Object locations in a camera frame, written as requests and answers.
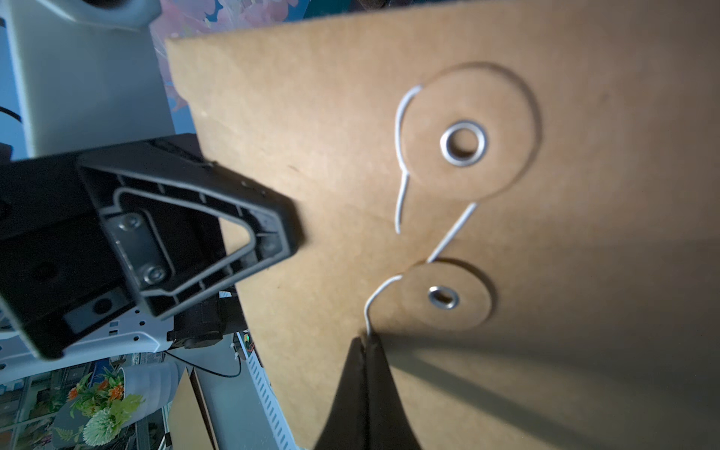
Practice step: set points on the pink artificial blossom tree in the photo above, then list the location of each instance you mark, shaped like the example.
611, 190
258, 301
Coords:
193, 18

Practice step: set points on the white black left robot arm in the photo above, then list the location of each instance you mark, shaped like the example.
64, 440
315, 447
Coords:
134, 331

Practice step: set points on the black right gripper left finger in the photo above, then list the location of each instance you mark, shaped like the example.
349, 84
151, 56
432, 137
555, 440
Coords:
347, 426

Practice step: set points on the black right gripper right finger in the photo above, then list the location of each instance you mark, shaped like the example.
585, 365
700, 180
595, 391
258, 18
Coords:
387, 424

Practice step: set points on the kraft paper file bag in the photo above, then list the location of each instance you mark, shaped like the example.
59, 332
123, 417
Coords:
521, 198

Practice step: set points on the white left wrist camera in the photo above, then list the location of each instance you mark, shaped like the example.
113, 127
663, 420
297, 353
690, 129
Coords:
87, 73

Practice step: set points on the brown cardboard box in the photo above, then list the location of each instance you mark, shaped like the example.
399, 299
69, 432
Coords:
190, 423

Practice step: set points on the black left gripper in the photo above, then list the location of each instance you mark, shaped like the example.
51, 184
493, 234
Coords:
91, 234

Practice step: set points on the aluminium front mounting rail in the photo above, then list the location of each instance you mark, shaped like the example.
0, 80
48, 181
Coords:
279, 426

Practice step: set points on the white pot orange green flowers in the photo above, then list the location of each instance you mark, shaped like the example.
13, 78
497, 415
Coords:
96, 413

